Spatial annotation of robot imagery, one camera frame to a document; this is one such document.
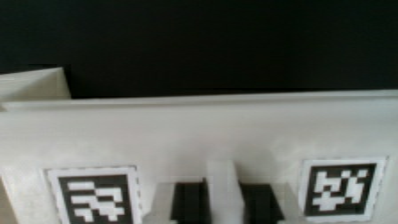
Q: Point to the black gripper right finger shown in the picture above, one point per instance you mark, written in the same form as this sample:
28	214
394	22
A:
261	210

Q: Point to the white cabinet body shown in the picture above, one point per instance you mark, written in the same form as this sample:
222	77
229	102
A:
33	85

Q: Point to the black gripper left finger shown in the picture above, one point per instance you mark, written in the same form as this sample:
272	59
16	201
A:
190	203

